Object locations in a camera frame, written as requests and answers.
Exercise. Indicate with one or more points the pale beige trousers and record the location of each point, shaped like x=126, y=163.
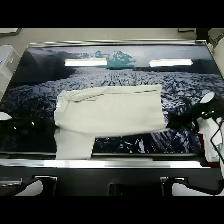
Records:
x=113, y=113

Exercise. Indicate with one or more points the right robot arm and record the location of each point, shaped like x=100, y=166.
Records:
x=203, y=111

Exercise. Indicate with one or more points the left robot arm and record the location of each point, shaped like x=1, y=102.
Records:
x=30, y=189

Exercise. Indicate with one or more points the silver frame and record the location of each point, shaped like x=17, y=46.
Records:
x=100, y=164

